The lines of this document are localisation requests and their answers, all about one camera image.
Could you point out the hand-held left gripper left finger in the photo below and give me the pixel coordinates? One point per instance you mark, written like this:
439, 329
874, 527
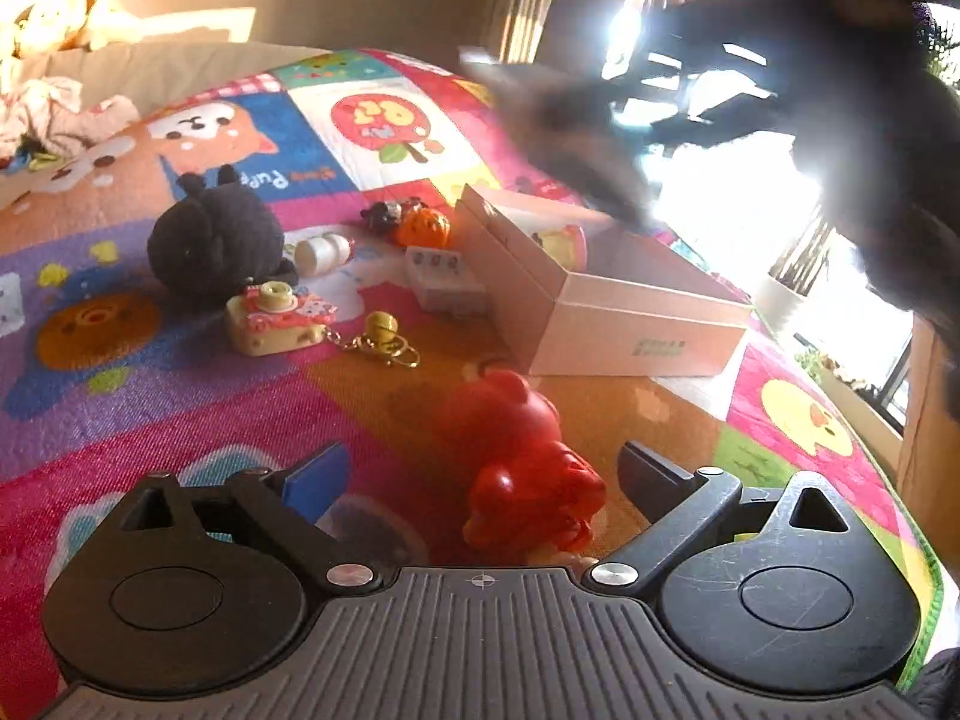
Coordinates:
315, 481

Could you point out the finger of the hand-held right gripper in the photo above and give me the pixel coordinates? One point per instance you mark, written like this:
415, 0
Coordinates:
562, 127

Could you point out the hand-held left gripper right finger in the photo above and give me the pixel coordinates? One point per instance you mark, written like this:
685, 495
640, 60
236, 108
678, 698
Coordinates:
651, 481

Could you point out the red bear toy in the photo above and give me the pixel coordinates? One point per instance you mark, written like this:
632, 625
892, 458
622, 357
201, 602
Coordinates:
525, 465

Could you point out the pale pink cardboard box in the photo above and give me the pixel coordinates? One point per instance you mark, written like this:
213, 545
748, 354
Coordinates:
637, 330

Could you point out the orange pumpkin toy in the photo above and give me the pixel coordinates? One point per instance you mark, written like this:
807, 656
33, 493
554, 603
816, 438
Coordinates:
424, 227

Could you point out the black plush toy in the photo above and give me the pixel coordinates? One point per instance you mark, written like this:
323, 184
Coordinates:
214, 240

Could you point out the yellow red toy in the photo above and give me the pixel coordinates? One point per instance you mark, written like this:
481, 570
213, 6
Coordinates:
561, 244

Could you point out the colourful cartoon printed mat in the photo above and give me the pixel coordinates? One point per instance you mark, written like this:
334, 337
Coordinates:
187, 405

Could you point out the small white grey box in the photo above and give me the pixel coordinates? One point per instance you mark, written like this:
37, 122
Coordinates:
444, 279

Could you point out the small dark figurine toy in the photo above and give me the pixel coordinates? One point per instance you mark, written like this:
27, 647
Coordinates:
384, 214

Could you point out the white plant pot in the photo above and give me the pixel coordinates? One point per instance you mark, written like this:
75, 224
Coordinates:
784, 304

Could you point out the small white bottle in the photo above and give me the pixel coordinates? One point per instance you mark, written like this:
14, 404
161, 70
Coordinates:
322, 251

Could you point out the beige cushion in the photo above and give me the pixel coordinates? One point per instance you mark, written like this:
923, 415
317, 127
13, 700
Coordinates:
187, 75

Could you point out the crumpled light cloth pile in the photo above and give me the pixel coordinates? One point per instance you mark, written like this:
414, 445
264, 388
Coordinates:
52, 116

